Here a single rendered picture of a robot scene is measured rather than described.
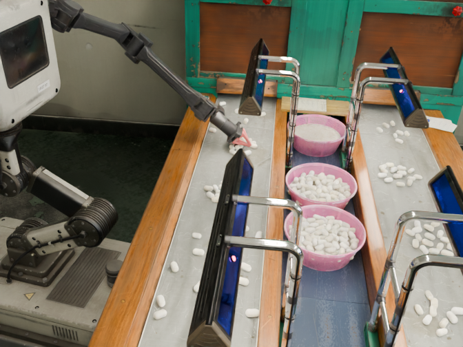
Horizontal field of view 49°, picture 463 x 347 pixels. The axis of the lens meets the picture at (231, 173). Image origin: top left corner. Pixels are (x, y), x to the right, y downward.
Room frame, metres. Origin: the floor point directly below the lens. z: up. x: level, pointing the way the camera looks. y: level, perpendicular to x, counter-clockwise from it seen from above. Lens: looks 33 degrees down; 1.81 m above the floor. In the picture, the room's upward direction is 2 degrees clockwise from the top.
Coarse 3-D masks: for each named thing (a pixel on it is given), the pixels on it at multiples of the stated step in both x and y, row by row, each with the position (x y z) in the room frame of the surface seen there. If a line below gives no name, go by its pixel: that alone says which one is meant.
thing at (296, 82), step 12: (264, 60) 1.92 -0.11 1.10; (276, 60) 1.92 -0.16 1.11; (288, 60) 1.91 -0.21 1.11; (252, 72) 1.77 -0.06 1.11; (264, 72) 1.77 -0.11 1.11; (276, 72) 1.77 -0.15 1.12; (288, 72) 1.77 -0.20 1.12; (288, 132) 1.91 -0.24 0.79; (288, 144) 1.77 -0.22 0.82; (288, 156) 1.76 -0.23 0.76; (288, 168) 1.75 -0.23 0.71
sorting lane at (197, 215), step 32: (256, 128) 2.03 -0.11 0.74; (224, 160) 1.74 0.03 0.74; (256, 160) 1.75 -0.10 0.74; (192, 192) 1.51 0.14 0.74; (256, 192) 1.53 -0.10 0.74; (192, 224) 1.32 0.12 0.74; (256, 224) 1.34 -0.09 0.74; (192, 256) 1.17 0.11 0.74; (256, 256) 1.18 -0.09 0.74; (160, 288) 1.03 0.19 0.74; (192, 288) 1.03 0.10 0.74; (256, 288) 1.04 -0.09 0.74; (160, 320) 0.91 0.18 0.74; (256, 320) 0.93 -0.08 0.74
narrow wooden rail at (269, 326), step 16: (272, 160) 1.72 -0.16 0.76; (272, 176) 1.60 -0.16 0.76; (272, 192) 1.50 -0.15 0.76; (272, 208) 1.40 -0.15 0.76; (272, 224) 1.31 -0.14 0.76; (272, 256) 1.15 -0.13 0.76; (272, 272) 1.09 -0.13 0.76; (272, 288) 1.02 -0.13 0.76; (272, 304) 0.96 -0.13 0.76; (272, 320) 0.91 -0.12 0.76; (272, 336) 0.85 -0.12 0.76
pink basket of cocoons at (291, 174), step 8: (296, 168) 1.67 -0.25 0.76; (312, 168) 1.69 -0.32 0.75; (320, 168) 1.69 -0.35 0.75; (328, 168) 1.69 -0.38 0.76; (336, 168) 1.67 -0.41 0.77; (288, 176) 1.61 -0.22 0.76; (296, 176) 1.66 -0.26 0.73; (336, 176) 1.66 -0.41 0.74; (344, 176) 1.64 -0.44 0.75; (352, 176) 1.61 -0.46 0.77; (288, 184) 1.58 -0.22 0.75; (352, 184) 1.59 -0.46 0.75; (352, 192) 1.55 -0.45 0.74; (304, 200) 1.47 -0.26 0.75; (312, 200) 1.45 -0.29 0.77; (344, 200) 1.46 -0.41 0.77; (320, 208) 1.45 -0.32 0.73
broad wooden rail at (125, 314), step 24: (192, 120) 2.04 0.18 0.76; (192, 144) 1.82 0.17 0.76; (168, 168) 1.63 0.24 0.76; (192, 168) 1.67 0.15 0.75; (168, 192) 1.47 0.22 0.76; (144, 216) 1.33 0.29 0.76; (168, 216) 1.33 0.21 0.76; (144, 240) 1.21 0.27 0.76; (168, 240) 1.23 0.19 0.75; (144, 264) 1.10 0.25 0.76; (120, 288) 1.00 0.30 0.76; (144, 288) 1.00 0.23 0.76; (120, 312) 0.91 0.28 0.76; (144, 312) 0.93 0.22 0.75; (96, 336) 0.83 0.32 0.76; (120, 336) 0.84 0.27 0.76
